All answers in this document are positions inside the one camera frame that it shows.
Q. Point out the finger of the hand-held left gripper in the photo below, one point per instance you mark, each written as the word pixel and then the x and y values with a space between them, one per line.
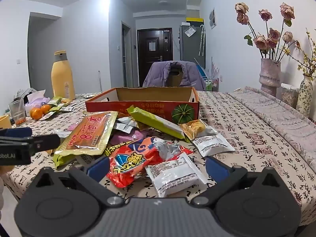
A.
pixel 44 142
pixel 17 132

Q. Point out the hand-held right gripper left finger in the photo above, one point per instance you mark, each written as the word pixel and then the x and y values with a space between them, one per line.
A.
pixel 98 169

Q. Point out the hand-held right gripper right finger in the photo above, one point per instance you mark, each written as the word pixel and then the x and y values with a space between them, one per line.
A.
pixel 218 169

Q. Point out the large orange gold snack packet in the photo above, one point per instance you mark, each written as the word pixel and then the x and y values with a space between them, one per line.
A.
pixel 86 135

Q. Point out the red orange chip bag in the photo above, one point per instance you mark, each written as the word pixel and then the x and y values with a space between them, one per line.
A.
pixel 138 160

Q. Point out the white snack packet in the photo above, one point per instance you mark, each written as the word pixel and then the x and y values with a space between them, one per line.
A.
pixel 175 175
pixel 213 143

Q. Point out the pink snack packet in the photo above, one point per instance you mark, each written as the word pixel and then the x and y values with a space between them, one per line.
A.
pixel 72 127
pixel 133 135

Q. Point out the long green snack packet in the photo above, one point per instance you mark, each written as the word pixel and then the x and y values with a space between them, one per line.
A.
pixel 155 123

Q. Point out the orange cardboard box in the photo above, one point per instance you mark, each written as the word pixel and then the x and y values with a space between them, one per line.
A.
pixel 148 108

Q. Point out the yellow cup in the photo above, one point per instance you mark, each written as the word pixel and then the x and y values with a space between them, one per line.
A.
pixel 5 122

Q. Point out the small silver snack packet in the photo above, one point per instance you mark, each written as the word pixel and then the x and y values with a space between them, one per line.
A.
pixel 67 109
pixel 126 126
pixel 47 115

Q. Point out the orange tangerine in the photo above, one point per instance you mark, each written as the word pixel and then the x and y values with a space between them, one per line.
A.
pixel 46 109
pixel 36 113

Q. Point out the yellow green snack packet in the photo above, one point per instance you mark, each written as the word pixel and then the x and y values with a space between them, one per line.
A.
pixel 64 161

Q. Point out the purple tissue pack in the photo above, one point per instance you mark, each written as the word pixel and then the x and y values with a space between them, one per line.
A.
pixel 37 100

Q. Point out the grey cloth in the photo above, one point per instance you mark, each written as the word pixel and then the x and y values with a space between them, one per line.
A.
pixel 22 93

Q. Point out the small gold snack packet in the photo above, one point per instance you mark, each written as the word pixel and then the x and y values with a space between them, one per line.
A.
pixel 66 100

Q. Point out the gold cookie snack packet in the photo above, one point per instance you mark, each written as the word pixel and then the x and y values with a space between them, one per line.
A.
pixel 193 127

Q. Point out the yellow bottle grey cap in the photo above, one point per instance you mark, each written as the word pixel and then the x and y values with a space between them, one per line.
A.
pixel 63 79

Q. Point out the folded patterned blanket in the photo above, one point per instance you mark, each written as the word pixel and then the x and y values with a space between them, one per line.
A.
pixel 271 113

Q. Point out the blue folded board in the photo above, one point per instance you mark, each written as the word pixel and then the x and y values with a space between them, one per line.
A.
pixel 201 71

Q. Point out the brown wooden chair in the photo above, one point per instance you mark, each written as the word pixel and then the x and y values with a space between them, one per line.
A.
pixel 174 80

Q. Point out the clear storage jar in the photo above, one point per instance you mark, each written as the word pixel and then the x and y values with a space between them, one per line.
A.
pixel 288 97

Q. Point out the pink textured vase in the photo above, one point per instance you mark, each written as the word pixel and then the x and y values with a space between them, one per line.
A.
pixel 269 76

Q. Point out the purple puffer jacket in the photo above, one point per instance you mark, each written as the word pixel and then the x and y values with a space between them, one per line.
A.
pixel 158 75

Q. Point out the floral porcelain vase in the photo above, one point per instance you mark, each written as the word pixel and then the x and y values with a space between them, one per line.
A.
pixel 305 96

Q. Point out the grey interior door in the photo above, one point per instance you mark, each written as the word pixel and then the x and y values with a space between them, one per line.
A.
pixel 127 59

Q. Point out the dark entrance door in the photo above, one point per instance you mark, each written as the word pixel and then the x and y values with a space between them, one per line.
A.
pixel 154 61

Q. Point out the grey refrigerator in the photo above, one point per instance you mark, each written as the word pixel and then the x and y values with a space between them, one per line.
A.
pixel 190 50

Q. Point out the white paper notice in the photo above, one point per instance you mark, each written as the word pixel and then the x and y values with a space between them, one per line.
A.
pixel 152 45

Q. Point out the dried pink roses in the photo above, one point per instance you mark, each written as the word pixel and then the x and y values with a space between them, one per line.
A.
pixel 265 40

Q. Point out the yellow flower branches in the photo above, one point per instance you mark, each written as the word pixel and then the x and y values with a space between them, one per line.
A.
pixel 306 64

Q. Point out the clear plastic bag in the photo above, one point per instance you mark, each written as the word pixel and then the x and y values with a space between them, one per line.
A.
pixel 189 32

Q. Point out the yellow black box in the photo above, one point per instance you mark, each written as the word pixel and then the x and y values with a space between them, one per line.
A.
pixel 195 21

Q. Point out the wall poster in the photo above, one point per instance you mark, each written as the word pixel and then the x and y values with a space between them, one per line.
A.
pixel 213 18

